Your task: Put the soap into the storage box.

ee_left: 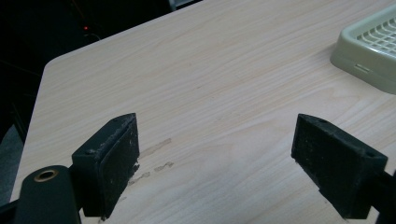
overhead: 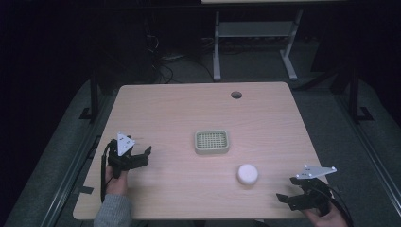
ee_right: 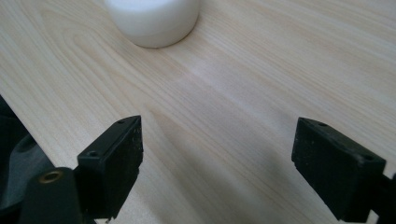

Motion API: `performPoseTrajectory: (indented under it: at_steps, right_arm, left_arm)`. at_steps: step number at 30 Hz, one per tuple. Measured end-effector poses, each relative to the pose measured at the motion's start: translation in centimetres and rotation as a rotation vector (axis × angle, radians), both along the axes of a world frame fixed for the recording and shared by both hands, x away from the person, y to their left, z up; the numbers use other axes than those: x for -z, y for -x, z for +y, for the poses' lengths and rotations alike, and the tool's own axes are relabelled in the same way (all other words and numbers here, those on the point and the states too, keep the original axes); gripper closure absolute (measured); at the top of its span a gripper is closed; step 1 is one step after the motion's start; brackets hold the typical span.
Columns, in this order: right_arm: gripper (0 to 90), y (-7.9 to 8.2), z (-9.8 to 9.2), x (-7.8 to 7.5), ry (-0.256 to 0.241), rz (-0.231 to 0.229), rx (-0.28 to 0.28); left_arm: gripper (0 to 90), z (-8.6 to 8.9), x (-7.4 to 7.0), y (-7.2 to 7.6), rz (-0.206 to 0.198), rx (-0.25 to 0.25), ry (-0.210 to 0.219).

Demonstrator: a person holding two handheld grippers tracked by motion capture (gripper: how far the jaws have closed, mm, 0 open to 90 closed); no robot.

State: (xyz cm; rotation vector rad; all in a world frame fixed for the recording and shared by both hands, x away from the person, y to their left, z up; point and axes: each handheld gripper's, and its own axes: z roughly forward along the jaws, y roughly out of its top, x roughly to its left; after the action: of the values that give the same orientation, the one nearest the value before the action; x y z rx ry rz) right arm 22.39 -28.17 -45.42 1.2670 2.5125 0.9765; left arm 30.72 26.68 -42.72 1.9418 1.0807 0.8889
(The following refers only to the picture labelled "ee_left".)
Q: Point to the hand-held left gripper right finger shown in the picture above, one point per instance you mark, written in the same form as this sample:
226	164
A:
336	165

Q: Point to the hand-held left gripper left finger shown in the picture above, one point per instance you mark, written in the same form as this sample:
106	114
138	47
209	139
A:
107	165

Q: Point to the pale green plastic basket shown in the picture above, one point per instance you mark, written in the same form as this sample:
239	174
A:
370	53

